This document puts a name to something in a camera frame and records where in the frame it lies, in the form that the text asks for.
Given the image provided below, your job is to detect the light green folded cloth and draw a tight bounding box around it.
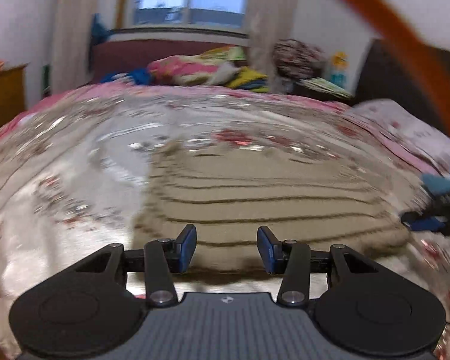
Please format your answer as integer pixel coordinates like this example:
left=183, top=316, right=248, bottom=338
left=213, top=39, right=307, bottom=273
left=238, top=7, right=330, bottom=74
left=297, top=77, right=353, bottom=99

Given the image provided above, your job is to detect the beige right curtain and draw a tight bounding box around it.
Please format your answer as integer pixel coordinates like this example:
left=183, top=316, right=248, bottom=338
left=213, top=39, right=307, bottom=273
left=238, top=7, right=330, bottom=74
left=244, top=0, right=297, bottom=93

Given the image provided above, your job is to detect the dark red sofa bench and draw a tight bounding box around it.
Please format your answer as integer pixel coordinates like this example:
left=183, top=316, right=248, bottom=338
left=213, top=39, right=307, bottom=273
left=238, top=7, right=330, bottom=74
left=90, top=39, right=232, bottom=84

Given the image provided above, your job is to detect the blue plastic bag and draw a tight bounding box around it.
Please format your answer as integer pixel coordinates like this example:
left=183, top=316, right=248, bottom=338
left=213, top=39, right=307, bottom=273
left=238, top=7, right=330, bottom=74
left=90, top=13, right=111, bottom=48

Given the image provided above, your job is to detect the colourful cartoon poster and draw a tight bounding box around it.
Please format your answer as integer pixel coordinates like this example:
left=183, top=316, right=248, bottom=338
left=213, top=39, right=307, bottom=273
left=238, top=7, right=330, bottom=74
left=329, top=51, right=349, bottom=89

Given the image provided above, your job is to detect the pink floral folded quilt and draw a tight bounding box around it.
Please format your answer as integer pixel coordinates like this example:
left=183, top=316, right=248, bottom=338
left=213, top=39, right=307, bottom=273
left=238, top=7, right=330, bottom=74
left=147, top=46, right=246, bottom=86

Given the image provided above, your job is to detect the green bottle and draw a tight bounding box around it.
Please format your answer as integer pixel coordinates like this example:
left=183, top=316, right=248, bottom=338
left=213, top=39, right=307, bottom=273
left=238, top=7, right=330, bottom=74
left=41, top=64, right=51, bottom=98

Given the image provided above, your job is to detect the dark floral fabric bundle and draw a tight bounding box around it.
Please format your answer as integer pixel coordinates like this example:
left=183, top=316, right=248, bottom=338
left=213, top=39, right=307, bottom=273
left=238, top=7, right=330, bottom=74
left=272, top=39, right=325, bottom=81

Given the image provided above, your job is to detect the blue clothes pile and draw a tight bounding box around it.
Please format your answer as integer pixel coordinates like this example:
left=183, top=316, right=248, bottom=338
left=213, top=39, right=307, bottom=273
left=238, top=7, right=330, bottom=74
left=100, top=68, right=153, bottom=86

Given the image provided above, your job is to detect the beige left curtain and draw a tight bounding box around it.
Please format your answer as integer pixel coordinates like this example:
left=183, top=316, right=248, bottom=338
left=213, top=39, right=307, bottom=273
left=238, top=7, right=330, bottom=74
left=50, top=0, right=99, bottom=94

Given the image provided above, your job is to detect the beige curtain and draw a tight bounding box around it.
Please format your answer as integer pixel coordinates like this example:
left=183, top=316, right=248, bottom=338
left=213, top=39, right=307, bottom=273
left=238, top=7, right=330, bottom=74
left=244, top=0, right=297, bottom=93
left=50, top=0, right=99, bottom=94

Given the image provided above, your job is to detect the yellow folded cloth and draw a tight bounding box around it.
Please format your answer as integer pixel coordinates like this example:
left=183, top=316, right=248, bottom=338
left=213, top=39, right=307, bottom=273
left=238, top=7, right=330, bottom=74
left=225, top=67, right=269, bottom=93

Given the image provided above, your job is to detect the white floral pillow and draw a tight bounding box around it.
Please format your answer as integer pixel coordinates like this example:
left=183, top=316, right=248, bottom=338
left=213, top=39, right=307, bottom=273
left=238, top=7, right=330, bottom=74
left=345, top=98, right=450, bottom=172

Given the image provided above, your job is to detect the teal blue garment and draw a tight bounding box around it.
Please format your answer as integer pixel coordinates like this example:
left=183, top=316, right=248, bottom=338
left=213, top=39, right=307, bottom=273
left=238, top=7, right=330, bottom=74
left=421, top=174, right=450, bottom=196

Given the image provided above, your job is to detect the orange strap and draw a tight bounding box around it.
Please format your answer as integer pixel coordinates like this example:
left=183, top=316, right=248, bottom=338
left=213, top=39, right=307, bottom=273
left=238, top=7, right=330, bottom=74
left=309, top=0, right=450, bottom=143

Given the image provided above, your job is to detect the wooden bedside desk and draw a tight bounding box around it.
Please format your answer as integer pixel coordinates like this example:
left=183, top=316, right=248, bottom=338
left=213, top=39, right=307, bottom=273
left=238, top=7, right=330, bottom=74
left=0, top=64, right=26, bottom=128

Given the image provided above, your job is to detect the beige striped knit sweater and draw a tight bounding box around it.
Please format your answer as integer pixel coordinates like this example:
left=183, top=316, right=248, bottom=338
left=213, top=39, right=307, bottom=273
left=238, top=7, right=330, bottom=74
left=133, top=141, right=410, bottom=273

